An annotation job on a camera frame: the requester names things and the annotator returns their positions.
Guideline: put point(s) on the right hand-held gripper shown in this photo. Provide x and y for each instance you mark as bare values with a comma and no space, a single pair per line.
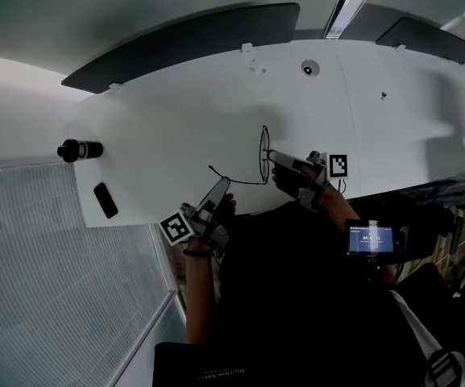
337,167

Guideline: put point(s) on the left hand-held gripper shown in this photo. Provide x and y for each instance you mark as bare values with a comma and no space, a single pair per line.
206,228

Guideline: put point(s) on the person's right forearm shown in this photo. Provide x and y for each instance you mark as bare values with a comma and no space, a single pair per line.
335,208

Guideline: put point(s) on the person's left forearm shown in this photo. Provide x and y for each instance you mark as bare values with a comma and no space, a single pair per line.
200,296

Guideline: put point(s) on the person's left hand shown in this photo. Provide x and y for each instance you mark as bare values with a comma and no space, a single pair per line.
228,208

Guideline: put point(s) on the person's right hand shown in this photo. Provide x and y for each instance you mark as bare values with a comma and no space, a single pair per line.
290,180

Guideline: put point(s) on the black wrist band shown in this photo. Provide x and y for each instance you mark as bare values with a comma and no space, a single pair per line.
198,252

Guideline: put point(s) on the round grey desk grommet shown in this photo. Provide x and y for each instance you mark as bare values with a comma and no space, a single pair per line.
310,66

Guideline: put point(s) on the black smartphone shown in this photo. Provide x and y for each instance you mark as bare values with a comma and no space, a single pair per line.
105,200

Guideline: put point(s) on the small red object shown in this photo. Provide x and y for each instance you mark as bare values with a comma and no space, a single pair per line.
384,94

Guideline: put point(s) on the person's torso in black shirt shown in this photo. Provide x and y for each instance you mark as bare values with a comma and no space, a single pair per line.
304,296

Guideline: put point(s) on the black cylindrical bottle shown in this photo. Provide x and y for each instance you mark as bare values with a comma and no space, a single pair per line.
91,149

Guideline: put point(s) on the white window blind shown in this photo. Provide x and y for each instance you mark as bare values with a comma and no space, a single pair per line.
55,276

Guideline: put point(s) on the white divider bracket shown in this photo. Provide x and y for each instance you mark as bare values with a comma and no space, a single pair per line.
247,48
399,48
115,86

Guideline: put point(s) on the lit-screen device on mount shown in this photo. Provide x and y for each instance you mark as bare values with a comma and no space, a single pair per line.
371,240

